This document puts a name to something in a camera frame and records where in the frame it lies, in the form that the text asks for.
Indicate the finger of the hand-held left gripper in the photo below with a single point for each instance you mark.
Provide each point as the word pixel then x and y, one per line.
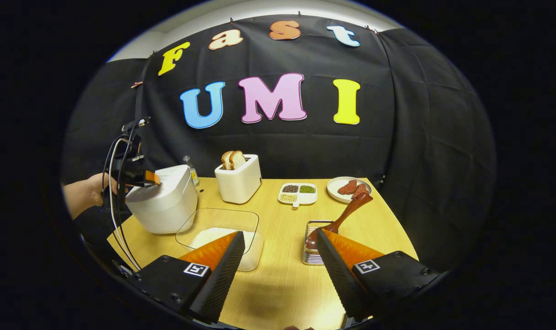
pixel 150 178

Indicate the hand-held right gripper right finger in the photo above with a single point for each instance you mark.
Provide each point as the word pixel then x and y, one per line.
pixel 337 279

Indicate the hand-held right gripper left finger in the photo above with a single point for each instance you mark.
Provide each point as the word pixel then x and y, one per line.
pixel 223 275

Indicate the white rice cooker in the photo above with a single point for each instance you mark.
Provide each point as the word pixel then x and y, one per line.
pixel 168 206

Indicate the dark wooden spoon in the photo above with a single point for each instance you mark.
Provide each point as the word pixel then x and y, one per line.
pixel 342 217

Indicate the small glass bottle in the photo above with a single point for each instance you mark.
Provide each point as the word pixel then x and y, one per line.
pixel 192 174

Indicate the clear plastic container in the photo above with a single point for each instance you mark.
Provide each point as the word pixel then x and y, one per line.
pixel 214 217

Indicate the bread slice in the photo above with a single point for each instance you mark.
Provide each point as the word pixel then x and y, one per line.
pixel 226 160
pixel 237 159

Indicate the white toaster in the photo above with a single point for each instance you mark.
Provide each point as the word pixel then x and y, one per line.
pixel 239 183

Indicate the white divided dish of beans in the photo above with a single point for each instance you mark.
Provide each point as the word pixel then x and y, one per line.
pixel 297 198

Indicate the red meat slice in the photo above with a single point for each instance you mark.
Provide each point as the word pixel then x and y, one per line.
pixel 346 188
pixel 362 188

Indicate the white round plate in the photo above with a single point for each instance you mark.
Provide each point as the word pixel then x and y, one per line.
pixel 335 185

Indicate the black backdrop cloth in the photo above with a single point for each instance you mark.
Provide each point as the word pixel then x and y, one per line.
pixel 420 137

